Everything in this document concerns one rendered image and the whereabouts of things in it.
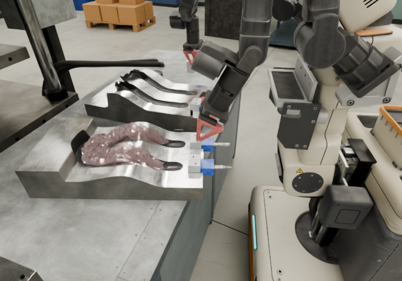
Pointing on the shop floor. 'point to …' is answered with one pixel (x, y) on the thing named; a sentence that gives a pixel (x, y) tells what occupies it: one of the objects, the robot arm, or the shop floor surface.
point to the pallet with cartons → (119, 8)
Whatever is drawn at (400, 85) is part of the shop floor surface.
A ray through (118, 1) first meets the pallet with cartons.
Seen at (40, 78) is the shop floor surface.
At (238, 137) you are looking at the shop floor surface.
